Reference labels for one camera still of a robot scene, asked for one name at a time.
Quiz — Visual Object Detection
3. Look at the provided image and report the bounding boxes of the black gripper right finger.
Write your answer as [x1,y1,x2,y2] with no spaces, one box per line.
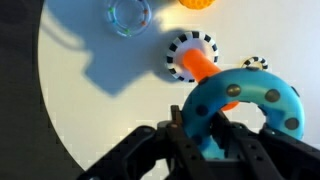
[213,111,320,180]

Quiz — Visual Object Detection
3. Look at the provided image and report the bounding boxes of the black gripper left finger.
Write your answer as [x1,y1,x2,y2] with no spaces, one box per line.
[78,104,214,180]

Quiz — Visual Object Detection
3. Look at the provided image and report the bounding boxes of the blue ring with dark dots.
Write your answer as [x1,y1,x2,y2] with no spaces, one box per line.
[181,67,306,161]

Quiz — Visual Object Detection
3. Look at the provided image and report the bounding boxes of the orange post striped ring holder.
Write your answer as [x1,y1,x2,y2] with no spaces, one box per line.
[165,30,240,112]

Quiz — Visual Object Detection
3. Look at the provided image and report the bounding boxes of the small black white striped ring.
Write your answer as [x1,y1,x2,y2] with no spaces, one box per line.
[240,55,269,71]

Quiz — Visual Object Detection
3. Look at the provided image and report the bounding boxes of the clear ring with coloured beads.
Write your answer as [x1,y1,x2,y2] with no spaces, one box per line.
[106,0,153,38]

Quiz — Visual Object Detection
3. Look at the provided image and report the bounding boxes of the orange textured ring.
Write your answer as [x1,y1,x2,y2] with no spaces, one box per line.
[178,0,217,10]

